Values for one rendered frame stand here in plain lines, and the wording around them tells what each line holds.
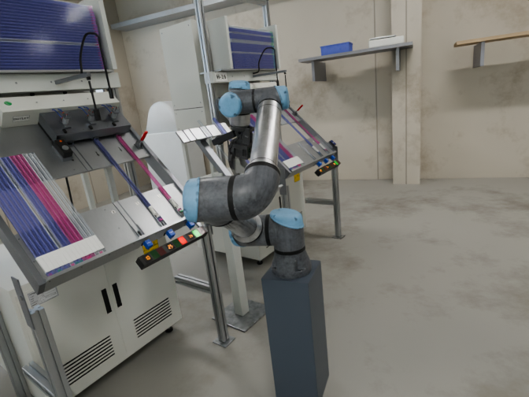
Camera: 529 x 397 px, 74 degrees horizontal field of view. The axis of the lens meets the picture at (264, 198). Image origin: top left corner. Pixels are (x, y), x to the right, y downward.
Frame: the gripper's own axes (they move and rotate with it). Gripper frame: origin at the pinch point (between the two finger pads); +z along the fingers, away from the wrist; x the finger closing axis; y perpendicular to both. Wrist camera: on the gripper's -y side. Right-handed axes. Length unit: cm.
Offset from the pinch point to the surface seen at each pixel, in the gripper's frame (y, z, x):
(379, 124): -7, 54, 343
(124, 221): -32.8, 16.3, -28.8
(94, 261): -26, 20, -49
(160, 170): -45.9, 9.3, 5.5
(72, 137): -67, -10, -20
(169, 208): -28.9, 18.6, -8.4
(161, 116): -283, 60, 252
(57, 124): -71, -15, -23
